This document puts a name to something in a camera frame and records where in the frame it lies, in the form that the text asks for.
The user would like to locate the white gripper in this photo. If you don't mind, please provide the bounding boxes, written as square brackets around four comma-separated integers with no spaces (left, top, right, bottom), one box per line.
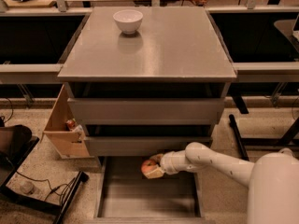
[145,151,184,179]

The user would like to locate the red apple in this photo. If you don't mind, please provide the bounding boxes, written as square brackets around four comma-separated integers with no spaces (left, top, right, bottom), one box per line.
[141,160,157,176]

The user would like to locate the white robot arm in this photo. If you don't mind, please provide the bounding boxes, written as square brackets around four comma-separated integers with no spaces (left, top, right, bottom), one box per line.
[141,142,299,224]

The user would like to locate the grey open bottom drawer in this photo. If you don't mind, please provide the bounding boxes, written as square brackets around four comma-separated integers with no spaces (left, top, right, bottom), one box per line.
[84,157,216,224]

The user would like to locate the grey middle drawer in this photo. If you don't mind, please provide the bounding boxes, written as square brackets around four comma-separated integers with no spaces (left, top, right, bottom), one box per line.
[85,136,212,156]

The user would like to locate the grey drawer cabinet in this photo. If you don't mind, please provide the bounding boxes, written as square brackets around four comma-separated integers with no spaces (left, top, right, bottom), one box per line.
[57,6,237,161]

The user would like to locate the grey top drawer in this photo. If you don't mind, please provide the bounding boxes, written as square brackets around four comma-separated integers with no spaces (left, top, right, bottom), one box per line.
[68,98,224,125]

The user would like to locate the black bar on floor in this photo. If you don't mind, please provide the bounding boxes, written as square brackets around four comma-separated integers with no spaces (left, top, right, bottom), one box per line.
[229,114,249,161]

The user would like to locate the wooden box with items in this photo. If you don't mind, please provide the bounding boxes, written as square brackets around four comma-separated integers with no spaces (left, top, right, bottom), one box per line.
[44,87,90,159]

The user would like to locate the white ceramic bowl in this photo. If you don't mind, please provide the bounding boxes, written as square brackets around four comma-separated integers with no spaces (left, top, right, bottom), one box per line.
[113,9,143,35]

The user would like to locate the black cable on floor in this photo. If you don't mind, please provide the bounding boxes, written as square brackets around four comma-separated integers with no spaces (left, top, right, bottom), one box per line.
[15,170,78,205]

